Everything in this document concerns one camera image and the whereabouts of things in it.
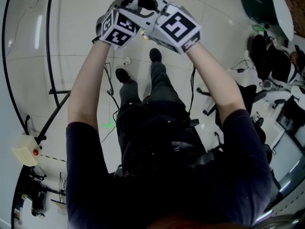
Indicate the small bright green object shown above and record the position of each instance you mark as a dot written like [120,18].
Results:
[258,28]

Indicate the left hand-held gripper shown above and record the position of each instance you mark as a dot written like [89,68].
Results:
[118,30]

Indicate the person's navy t-shirt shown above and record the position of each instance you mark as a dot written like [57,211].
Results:
[238,163]

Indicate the person's left forearm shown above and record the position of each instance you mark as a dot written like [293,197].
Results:
[85,85]

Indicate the black robot equipment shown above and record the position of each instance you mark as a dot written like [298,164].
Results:
[38,199]

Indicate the white rounded machine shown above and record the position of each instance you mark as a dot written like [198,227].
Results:
[278,94]

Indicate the person's black shoe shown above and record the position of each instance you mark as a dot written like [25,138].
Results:
[155,54]
[122,75]

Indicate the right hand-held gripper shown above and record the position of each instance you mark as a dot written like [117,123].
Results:
[177,28]

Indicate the person's right black shoe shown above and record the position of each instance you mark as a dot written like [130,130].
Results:
[155,54]

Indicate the person's left black shoe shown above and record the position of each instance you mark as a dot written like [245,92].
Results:
[122,75]

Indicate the black computer monitor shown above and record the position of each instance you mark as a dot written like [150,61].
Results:
[289,120]

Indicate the cream box with red button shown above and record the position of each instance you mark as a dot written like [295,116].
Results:
[25,151]

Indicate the person's right forearm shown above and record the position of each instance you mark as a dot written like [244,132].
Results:
[214,80]

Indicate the black office chair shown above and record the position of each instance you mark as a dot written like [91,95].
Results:
[245,96]

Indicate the whiteboard on black wheeled stand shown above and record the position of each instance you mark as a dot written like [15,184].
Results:
[51,56]

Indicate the dark green round bin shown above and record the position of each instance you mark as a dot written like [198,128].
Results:
[262,3]

